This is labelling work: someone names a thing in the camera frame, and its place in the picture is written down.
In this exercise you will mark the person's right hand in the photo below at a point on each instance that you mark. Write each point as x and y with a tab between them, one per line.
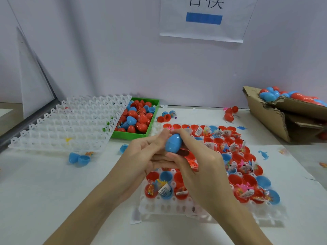
207	173

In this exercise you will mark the person's left hand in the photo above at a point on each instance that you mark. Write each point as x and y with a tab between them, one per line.
135	165

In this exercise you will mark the clear plastic egg tray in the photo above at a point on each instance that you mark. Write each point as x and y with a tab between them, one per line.
66	122
168	207

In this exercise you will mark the small capsule cluster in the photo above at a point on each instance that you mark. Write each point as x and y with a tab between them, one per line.
166	116

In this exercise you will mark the cardboard box of capsules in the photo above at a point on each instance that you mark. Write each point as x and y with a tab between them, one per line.
264	114

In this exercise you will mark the pile of finished eggs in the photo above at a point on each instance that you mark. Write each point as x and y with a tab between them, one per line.
288	95

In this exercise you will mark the person's right forearm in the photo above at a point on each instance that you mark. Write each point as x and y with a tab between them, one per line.
240	227

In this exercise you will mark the person's left forearm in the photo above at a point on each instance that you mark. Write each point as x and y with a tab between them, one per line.
84	214

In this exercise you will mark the green plastic tray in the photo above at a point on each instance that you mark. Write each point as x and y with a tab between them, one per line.
122	135

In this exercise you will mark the small orange toy piece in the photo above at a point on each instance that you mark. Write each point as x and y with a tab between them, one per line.
323	164
89	153

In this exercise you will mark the small white paper slip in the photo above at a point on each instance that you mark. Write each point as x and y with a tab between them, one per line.
136	215

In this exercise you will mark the small blue toy piece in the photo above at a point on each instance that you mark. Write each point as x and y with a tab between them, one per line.
263	154

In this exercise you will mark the clear triangular panel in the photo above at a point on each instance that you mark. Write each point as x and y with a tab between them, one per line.
34	79

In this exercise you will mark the white paper sign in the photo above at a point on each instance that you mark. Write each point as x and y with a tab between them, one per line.
237	20

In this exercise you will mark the grey metal rail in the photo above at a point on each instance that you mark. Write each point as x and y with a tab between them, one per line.
25	125

